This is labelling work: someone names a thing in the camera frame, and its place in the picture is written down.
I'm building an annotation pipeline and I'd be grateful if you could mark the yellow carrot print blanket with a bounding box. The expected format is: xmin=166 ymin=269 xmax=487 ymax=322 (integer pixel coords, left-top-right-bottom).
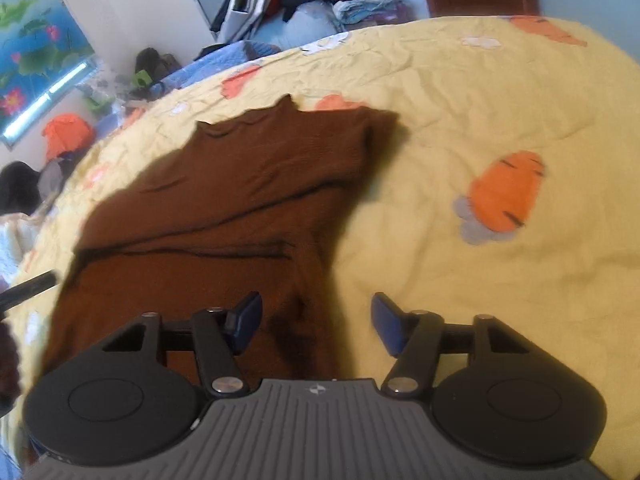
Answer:
xmin=0 ymin=15 xmax=640 ymax=480

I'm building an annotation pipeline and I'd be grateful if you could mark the blue quilt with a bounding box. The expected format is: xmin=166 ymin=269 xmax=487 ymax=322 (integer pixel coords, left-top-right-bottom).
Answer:
xmin=162 ymin=40 xmax=282 ymax=92

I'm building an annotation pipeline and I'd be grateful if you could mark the brown knit sweater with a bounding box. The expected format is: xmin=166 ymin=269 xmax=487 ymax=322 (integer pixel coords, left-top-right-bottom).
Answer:
xmin=42 ymin=94 xmax=401 ymax=386

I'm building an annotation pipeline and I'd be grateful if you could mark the green plastic bag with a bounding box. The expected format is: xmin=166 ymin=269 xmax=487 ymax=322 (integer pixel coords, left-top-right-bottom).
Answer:
xmin=81 ymin=85 xmax=117 ymax=115

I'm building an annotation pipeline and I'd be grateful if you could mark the orange cloth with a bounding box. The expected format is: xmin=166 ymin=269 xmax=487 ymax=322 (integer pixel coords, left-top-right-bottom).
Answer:
xmin=41 ymin=114 xmax=96 ymax=159

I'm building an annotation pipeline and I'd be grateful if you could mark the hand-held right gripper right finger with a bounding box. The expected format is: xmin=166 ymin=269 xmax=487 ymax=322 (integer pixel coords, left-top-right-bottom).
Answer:
xmin=370 ymin=291 xmax=541 ymax=401

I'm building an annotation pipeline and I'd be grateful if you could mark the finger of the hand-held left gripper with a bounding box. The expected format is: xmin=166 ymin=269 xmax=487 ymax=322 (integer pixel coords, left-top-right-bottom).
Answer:
xmin=0 ymin=270 xmax=57 ymax=312

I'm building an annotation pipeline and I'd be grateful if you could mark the black bag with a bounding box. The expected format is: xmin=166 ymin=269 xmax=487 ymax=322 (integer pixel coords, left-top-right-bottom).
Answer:
xmin=0 ymin=160 xmax=45 ymax=217

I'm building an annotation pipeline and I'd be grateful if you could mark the dark backpack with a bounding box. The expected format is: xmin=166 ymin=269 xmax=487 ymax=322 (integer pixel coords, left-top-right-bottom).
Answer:
xmin=134 ymin=47 xmax=182 ymax=87

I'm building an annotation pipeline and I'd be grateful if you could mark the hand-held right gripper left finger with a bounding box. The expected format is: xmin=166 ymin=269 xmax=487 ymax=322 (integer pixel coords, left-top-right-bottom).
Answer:
xmin=100 ymin=291 xmax=264 ymax=400

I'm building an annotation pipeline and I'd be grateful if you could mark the lotus wall poster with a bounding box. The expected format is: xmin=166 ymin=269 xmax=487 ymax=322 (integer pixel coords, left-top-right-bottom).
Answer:
xmin=0 ymin=0 xmax=97 ymax=150

